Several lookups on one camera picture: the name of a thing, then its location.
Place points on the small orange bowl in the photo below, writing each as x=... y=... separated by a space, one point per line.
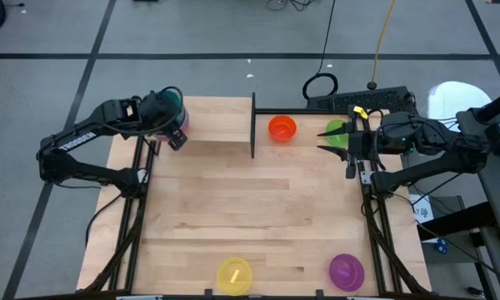
x=282 y=128

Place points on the yellow tape tag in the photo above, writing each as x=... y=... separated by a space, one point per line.
x=360 y=112

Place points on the white paper sign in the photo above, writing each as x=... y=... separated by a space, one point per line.
x=423 y=210

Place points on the black shelf side panel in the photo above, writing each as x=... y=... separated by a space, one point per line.
x=253 y=125

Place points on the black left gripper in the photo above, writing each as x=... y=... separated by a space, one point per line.
x=156 y=110

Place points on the large pink bowl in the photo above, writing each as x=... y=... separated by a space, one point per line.
x=185 y=123

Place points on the small yellow translucent bowl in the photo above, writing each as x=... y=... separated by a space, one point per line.
x=234 y=277

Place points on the large teal bowl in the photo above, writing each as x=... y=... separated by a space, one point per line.
x=177 y=102

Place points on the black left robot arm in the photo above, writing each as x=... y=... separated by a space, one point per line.
x=79 y=139

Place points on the small purple bowl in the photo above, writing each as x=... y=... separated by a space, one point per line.
x=346 y=273

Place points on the wooden shelf board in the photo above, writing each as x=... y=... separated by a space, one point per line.
x=216 y=121

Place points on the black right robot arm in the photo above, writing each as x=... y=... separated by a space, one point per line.
x=441 y=158

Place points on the small green bowl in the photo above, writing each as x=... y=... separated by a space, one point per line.
x=335 y=141

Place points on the small blue object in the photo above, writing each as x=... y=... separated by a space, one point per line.
x=441 y=246

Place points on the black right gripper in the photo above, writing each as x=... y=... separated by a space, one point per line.
x=358 y=143

